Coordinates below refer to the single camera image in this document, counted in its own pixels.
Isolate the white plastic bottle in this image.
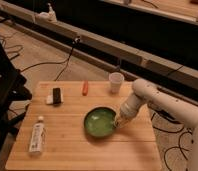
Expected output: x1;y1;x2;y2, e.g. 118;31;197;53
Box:
29;116;45;154

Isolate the translucent plastic cup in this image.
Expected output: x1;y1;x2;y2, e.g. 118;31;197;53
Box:
109;72;124;93

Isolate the black chair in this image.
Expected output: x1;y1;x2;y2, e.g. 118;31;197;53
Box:
0;22;33;169

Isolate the orange carrot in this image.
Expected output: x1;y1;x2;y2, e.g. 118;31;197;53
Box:
82;81;88;96

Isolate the white object on ledge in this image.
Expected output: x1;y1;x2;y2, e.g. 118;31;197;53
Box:
37;3;57;22

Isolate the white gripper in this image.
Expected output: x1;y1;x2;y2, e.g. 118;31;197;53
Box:
114;93;145;128

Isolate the green ceramic bowl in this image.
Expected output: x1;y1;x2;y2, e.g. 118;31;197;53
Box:
84;107;116;138

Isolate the black cable on floor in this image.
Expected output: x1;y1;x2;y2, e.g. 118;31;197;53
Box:
20;37;81;82

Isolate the black cables right floor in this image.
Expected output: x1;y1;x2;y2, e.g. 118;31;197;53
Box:
148;106;196;171

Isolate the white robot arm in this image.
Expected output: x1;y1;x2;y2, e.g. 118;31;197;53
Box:
115;79;198;171

